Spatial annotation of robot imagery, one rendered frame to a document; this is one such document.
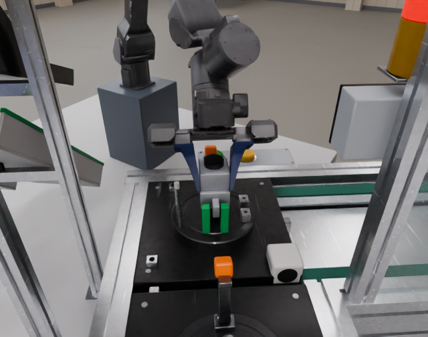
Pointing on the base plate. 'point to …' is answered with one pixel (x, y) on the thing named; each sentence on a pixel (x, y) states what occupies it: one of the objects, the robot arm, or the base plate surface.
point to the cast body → (214, 182)
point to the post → (399, 171)
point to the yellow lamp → (406, 47)
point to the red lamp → (417, 10)
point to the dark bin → (13, 51)
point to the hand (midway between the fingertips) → (214, 168)
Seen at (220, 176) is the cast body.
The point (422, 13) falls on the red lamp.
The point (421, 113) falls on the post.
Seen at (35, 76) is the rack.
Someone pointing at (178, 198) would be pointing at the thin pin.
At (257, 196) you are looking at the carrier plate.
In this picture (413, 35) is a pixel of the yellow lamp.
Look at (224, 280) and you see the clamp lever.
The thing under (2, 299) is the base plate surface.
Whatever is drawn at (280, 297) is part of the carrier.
